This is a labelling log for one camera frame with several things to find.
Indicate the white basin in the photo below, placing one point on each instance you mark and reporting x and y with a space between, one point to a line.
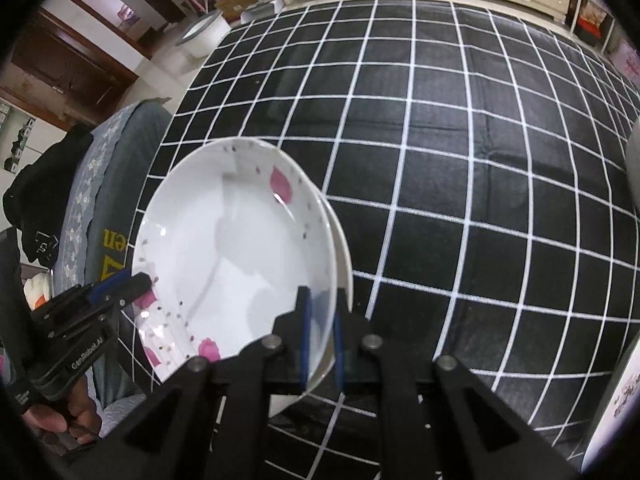
205 35

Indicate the grey floral chair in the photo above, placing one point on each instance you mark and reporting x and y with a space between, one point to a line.
125 160

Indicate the pink wall poster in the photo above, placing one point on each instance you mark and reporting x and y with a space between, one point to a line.
629 62

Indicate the orange white item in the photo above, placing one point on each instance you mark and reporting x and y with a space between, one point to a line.
39 292

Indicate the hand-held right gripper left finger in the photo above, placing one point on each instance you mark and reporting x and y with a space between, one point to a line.
304 320

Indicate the black cloth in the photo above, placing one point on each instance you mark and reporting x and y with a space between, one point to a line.
45 185

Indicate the person's left hand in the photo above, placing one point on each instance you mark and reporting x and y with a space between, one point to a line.
50 417

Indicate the clear plastic storage box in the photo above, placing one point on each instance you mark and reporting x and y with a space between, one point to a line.
260 10

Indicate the black white checked blanket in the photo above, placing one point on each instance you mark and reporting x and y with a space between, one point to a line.
450 160

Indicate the brown wooden door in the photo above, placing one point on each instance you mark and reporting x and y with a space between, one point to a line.
65 70

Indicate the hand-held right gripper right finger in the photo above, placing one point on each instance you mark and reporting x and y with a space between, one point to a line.
339 345

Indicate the white printed board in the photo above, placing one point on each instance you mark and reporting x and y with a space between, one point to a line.
617 410

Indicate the plain white plate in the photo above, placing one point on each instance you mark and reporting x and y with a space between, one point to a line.
343 255

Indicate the white shelf with red box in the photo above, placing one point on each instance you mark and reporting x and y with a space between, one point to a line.
592 20

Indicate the white plate with pink flowers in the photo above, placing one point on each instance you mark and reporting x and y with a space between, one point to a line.
225 240

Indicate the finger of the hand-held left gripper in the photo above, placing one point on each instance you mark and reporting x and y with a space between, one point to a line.
136 287
109 282

